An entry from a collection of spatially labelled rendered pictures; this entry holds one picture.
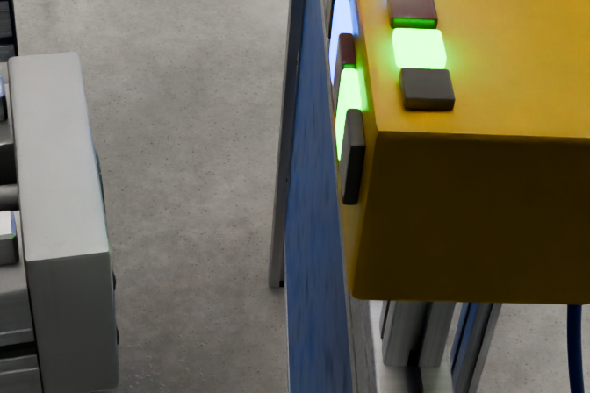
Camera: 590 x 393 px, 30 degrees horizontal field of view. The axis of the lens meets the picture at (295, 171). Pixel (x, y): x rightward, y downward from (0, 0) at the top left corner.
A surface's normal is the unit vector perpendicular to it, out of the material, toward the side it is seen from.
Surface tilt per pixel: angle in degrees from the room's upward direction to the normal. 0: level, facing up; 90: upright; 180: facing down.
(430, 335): 90
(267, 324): 0
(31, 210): 0
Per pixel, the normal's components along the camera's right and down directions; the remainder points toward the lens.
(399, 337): 0.03, 0.67
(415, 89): 0.07, -0.74
